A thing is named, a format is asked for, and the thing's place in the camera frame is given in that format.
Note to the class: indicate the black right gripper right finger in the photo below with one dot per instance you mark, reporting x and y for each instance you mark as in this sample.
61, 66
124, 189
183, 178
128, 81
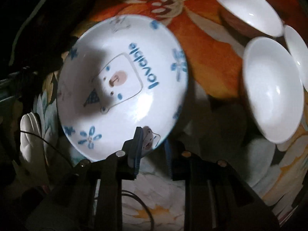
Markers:
207, 188

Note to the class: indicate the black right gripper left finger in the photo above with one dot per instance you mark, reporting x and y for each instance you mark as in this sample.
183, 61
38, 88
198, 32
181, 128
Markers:
121, 165

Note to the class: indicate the white bear print plate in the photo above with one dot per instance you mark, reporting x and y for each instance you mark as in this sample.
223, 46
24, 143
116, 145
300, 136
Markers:
125, 72

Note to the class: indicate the white bowl red outside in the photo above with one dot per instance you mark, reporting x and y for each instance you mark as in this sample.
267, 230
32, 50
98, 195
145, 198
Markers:
298, 50
273, 87
252, 18

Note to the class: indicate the stack of white plates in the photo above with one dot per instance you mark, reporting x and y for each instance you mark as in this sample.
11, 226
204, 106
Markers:
31, 145

